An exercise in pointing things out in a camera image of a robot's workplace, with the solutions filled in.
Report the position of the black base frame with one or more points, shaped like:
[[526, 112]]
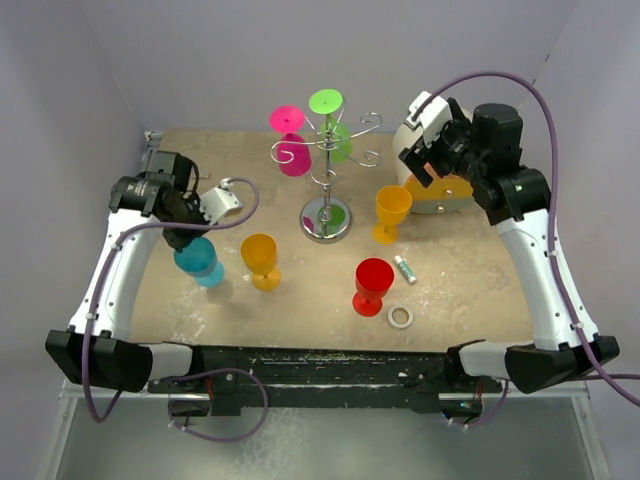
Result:
[[242, 377]]

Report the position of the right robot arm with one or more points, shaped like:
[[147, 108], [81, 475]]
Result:
[[485, 151]]

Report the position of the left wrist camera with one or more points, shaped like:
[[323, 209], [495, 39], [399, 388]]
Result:
[[220, 201]]

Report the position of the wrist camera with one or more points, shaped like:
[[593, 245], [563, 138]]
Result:
[[430, 121], [220, 201]]

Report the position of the orange wine glass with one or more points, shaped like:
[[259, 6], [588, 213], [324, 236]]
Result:
[[393, 203], [259, 253]]

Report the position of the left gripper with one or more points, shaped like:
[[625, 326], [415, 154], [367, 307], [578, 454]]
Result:
[[178, 242]]

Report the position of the white tape roll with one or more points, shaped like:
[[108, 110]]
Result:
[[400, 316]]

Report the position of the chrome wine glass rack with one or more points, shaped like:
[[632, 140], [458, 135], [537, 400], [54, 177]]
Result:
[[327, 219]]

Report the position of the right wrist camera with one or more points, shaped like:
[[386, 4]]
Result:
[[430, 121]]

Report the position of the red plastic wine glass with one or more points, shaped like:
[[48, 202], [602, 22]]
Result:
[[373, 279]]

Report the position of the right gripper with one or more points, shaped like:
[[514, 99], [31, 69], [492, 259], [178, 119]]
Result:
[[455, 126]]

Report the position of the green plastic wine glass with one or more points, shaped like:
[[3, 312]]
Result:
[[329, 103]]

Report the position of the white green glue stick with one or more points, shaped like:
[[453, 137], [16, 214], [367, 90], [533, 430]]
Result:
[[404, 269]]

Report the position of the blue plastic wine glass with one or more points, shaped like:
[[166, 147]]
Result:
[[199, 260]]

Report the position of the pink plastic wine glass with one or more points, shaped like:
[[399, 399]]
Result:
[[292, 154]]

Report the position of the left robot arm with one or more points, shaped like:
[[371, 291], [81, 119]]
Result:
[[94, 348]]

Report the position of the white round drawer box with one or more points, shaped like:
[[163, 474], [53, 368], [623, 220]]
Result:
[[444, 195]]

